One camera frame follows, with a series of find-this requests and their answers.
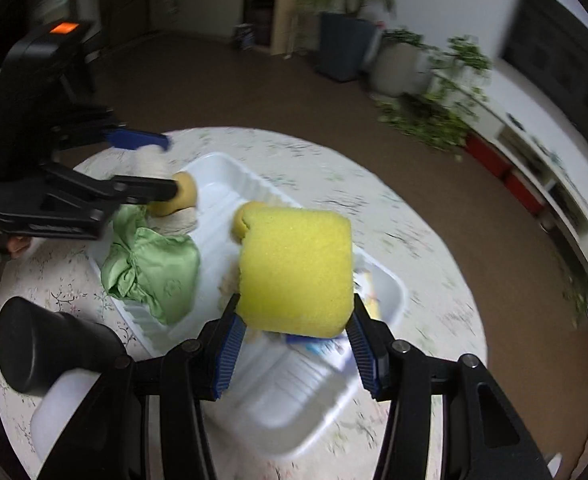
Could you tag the small plant in ribbed pot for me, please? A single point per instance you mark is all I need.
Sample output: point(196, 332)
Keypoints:
point(404, 37)

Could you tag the trailing vine plant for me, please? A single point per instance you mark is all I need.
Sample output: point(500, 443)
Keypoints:
point(444, 105)

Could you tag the red storage bin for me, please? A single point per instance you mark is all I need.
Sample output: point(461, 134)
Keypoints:
point(524, 192)
point(486, 154)

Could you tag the translucent white cylindrical container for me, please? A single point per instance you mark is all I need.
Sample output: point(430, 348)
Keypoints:
point(63, 410)

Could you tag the black cylindrical container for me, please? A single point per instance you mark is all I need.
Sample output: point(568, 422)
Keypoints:
point(48, 345)

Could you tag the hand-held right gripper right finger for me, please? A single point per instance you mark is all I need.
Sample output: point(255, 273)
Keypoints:
point(366, 355)

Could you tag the yellow rectangular sponge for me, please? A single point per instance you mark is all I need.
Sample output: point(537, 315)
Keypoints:
point(294, 270)

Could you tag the blue and cream tissue packet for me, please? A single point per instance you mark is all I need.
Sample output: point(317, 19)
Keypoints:
point(324, 347)

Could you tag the dark square plant pot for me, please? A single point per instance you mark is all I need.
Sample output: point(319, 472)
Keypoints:
point(346, 47)

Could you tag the wall television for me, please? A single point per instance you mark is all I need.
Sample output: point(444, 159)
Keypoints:
point(559, 50)

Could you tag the white television cabinet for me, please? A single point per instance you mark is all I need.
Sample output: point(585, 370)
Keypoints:
point(564, 195)

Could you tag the white plastic tray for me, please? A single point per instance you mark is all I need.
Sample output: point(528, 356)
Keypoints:
point(284, 395)

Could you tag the white ribbed plant pot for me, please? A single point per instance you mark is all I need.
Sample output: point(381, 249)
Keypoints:
point(399, 70)

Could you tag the round floral table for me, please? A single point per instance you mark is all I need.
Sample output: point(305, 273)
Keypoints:
point(374, 210)

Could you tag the green floral cloth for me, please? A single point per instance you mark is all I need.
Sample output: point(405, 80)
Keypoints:
point(158, 270)

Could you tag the beige upright panel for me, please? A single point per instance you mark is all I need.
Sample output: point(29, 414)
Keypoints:
point(284, 5)

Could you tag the person's left hand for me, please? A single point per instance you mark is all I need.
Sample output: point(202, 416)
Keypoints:
point(18, 246)

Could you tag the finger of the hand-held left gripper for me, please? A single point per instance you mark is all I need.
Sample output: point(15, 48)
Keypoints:
point(73, 200)
point(138, 140)

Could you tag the small dark box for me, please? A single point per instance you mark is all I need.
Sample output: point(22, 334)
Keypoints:
point(244, 37)

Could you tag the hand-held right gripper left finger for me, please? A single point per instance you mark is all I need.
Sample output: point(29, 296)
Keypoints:
point(228, 350)

